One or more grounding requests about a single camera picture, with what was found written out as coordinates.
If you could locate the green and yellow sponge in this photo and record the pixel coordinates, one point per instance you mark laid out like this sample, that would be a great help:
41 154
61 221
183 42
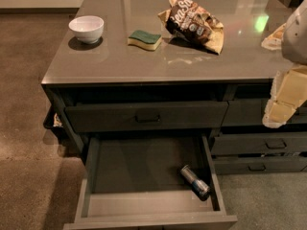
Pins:
144 40

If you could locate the black bin beside cabinet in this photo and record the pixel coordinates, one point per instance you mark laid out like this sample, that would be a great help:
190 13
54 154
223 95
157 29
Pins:
50 124

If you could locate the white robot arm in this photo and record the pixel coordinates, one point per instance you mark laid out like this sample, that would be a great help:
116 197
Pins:
294 41

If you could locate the brown seaweed snack bag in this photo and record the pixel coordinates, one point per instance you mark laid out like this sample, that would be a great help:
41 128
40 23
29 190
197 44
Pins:
188 20

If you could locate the grey top right drawer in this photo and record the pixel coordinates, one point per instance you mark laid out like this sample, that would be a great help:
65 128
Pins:
244 112

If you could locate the open grey middle drawer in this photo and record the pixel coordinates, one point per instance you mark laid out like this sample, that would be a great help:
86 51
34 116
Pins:
135 184

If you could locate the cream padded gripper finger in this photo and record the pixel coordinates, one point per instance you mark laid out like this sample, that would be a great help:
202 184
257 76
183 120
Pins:
288 93
273 41

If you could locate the grey top left drawer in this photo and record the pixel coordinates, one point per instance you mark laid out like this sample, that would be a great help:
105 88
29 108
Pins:
105 117

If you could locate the redbull can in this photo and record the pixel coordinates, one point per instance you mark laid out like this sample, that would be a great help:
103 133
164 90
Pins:
200 188

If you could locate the grey bottom right drawer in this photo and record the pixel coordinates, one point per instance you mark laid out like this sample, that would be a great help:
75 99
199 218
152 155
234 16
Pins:
260 165

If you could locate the white ceramic bowl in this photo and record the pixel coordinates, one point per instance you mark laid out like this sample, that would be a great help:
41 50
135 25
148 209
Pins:
87 29

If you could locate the grey counter cabinet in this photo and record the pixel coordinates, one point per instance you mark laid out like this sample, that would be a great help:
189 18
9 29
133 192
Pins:
113 72

